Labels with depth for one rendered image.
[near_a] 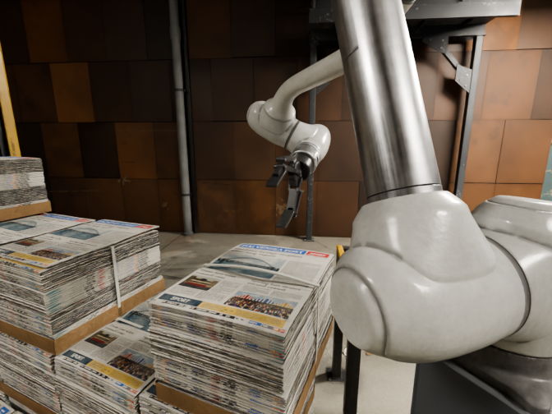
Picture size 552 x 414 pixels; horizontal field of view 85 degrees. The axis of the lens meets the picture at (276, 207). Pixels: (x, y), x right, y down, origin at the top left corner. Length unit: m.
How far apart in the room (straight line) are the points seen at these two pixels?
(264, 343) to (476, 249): 0.34
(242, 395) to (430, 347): 0.35
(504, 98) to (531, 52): 0.57
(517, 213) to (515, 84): 4.40
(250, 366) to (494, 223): 0.44
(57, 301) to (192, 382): 0.43
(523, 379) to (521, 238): 0.21
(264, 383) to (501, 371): 0.36
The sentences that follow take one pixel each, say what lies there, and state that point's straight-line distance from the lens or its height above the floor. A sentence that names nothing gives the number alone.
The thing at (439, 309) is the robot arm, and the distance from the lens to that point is 0.38.
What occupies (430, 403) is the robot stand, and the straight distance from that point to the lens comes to 0.71.
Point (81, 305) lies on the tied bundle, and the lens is 1.00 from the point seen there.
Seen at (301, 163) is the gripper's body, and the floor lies 1.29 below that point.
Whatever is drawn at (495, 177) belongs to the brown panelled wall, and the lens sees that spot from 4.86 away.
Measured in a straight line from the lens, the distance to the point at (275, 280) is 0.68.
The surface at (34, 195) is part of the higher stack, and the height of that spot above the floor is 1.14.
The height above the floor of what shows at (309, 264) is 1.06.
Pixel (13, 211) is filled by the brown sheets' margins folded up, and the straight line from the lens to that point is 1.52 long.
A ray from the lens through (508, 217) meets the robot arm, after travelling 0.53.
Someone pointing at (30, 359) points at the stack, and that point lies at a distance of 1.11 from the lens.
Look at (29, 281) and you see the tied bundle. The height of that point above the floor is 1.03.
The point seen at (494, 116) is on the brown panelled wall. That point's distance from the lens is 4.79.
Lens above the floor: 1.36
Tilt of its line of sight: 13 degrees down
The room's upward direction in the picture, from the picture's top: straight up
